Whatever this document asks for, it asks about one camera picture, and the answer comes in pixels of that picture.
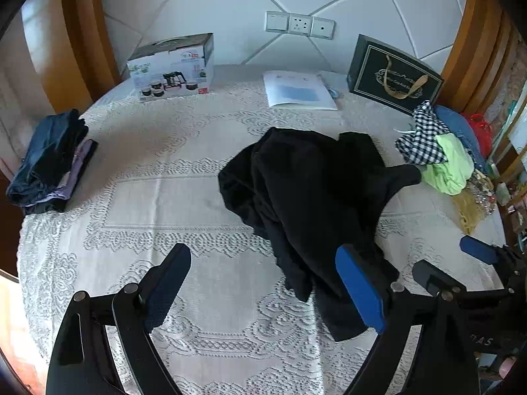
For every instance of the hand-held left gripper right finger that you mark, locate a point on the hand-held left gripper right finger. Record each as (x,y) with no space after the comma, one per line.
(360,292)

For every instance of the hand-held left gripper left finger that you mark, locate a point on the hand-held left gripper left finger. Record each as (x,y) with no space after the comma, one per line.
(160,296)

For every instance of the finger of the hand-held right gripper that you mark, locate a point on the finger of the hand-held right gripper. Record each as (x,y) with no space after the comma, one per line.
(477,250)
(432,273)

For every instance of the black garment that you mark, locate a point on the black garment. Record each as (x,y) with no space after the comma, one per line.
(308,197)

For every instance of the person's right hand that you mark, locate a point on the person's right hand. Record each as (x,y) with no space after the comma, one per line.
(508,368)

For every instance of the yellow cloth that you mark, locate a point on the yellow cloth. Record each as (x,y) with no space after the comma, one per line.
(469,210)

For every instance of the light green garment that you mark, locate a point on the light green garment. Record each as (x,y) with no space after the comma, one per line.
(448,164)

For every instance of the white lace tablecloth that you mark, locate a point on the white lace tablecloth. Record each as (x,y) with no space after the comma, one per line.
(164,197)

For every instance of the blue denim garment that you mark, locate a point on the blue denim garment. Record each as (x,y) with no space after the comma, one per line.
(461,131)

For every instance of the red plastic bag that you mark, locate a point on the red plastic bag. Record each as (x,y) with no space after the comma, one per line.
(479,129)

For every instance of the black white checkered shirt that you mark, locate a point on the black white checkered shirt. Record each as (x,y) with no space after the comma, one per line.
(420,140)

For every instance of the folded black cloth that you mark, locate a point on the folded black cloth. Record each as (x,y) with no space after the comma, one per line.
(61,203)

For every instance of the folded purple cloth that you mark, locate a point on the folded purple cloth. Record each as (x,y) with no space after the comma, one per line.
(76,164)

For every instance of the folded dark blue jeans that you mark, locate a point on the folded dark blue jeans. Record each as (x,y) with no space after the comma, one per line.
(45,152)

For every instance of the dark gift bag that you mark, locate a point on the dark gift bag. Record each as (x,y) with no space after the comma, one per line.
(391,74)

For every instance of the white paper booklet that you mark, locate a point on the white paper booklet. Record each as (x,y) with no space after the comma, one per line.
(296,90)

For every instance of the tea set cardboard box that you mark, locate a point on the tea set cardboard box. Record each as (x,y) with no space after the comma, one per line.
(173,70)

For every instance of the wooden wall frame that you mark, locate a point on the wooden wall frame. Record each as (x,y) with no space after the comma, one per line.
(88,24)
(481,41)

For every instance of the small white wall socket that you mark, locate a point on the small white wall socket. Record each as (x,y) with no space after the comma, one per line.
(322,28)

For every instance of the white wall switch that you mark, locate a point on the white wall switch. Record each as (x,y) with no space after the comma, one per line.
(276,22)

